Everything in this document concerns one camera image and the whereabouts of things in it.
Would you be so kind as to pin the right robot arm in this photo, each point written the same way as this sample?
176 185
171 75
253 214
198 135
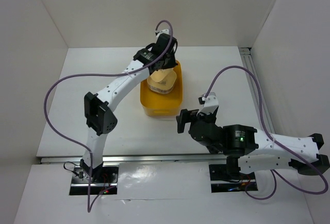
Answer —
248 149

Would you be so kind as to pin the yellow plastic bin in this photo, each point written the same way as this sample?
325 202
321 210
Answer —
159 104

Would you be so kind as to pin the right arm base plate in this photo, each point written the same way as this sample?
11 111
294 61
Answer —
221 182

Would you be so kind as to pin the aluminium rail front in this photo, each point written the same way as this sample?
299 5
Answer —
148 159

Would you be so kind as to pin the yellow plate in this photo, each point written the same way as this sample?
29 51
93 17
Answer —
165 78
160 89

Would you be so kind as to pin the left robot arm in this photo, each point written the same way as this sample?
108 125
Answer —
99 107

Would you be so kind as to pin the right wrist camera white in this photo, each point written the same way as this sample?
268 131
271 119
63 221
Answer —
208 104

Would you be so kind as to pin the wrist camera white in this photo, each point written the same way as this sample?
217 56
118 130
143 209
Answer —
208 104
163 31

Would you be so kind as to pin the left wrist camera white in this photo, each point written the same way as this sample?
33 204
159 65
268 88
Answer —
163 31

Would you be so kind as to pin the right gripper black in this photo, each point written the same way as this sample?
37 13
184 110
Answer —
187 116

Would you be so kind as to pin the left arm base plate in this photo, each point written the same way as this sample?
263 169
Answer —
106 181

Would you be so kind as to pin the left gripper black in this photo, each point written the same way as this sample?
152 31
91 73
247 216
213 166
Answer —
171 63

